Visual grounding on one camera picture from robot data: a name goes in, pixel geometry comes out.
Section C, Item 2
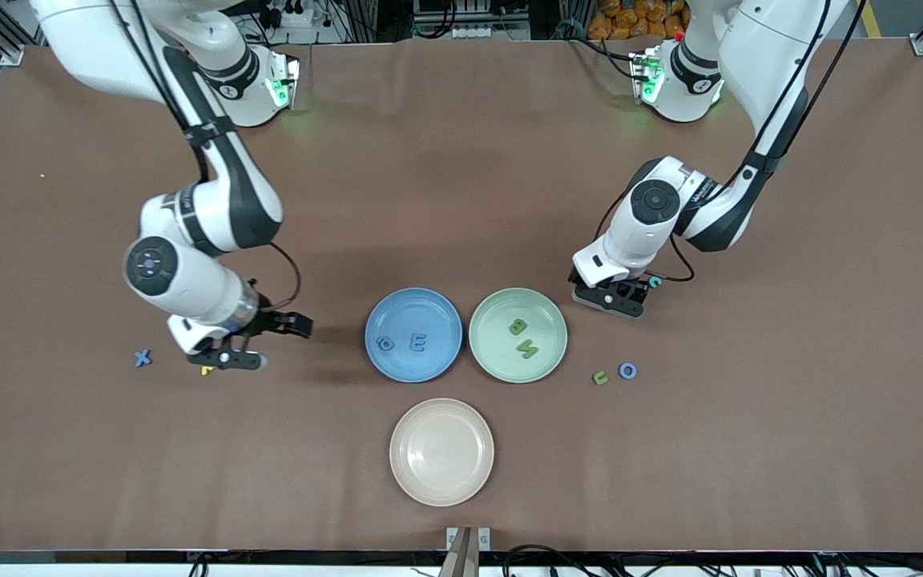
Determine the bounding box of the long white power strip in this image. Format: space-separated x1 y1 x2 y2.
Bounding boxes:
452 24 530 39

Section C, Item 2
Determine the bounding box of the green plate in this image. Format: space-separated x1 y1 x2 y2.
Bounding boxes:
468 287 569 384

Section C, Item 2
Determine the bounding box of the beige plate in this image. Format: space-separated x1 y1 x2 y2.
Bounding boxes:
389 397 495 507

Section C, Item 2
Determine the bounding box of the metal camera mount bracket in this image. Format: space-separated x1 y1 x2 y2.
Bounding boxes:
445 526 492 577

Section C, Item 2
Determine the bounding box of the brown table cover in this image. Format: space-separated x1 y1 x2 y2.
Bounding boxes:
0 36 923 554

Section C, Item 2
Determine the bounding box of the base connector box green light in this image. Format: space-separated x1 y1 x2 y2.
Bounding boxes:
265 54 300 111
628 50 664 103

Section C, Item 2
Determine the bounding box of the black floor cable loop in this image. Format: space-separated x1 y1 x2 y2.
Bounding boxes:
502 545 590 577

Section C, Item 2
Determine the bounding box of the orange packets pile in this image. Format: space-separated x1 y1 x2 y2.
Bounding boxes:
587 0 687 41

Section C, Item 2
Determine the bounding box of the blue plate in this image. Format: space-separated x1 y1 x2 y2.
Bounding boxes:
365 287 464 383

